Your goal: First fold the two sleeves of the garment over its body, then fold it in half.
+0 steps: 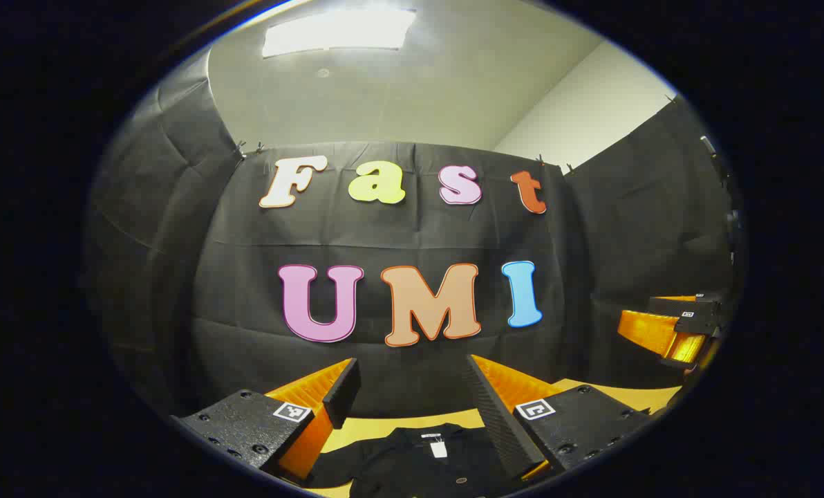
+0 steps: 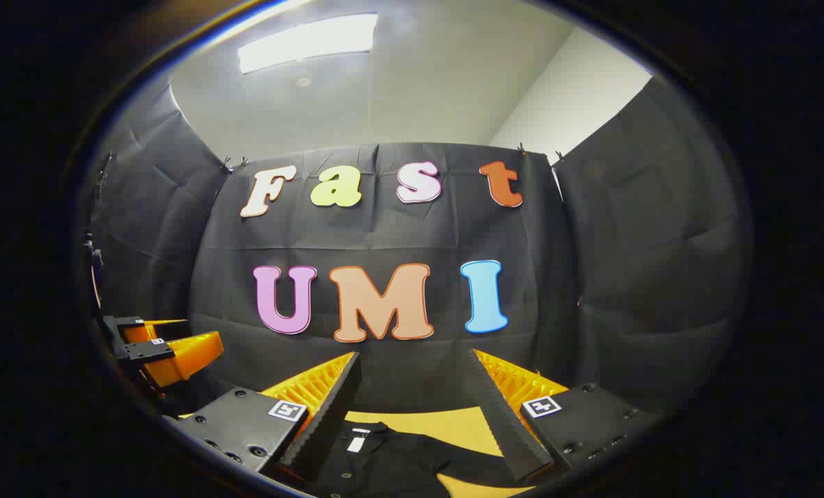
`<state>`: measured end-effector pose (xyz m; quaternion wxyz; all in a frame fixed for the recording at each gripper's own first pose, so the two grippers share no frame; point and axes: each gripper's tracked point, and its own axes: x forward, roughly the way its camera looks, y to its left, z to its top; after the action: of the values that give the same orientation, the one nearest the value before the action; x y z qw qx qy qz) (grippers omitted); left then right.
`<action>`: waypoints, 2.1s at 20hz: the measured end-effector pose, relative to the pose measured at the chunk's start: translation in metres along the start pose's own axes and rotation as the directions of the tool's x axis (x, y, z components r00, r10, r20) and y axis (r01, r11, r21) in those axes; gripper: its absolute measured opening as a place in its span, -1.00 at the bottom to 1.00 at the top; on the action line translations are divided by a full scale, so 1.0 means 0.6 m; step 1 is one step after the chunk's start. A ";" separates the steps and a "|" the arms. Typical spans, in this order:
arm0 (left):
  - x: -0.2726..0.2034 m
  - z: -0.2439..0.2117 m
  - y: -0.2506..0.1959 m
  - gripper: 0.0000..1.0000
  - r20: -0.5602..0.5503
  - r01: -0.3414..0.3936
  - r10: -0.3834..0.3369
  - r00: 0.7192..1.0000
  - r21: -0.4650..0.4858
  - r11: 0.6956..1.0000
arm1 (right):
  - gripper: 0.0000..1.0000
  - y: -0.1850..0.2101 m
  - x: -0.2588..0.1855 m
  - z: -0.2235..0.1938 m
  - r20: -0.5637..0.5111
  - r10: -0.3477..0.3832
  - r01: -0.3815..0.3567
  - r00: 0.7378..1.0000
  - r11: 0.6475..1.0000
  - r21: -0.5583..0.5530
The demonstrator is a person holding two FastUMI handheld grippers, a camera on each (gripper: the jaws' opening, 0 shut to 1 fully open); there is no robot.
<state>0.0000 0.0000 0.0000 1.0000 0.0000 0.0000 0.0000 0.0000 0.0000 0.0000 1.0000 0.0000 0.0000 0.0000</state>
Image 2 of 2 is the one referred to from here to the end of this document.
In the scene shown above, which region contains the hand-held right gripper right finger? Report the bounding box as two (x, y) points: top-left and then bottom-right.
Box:
(464, 349), (662, 485)

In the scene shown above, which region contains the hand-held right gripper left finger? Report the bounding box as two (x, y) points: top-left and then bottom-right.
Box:
(167, 351), (362, 485)

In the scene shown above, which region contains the black button shirt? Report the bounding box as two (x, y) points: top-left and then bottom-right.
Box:
(294, 421), (523, 498)

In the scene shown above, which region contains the black backdrop cloth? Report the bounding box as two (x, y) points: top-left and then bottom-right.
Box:
(87, 75), (755, 424)

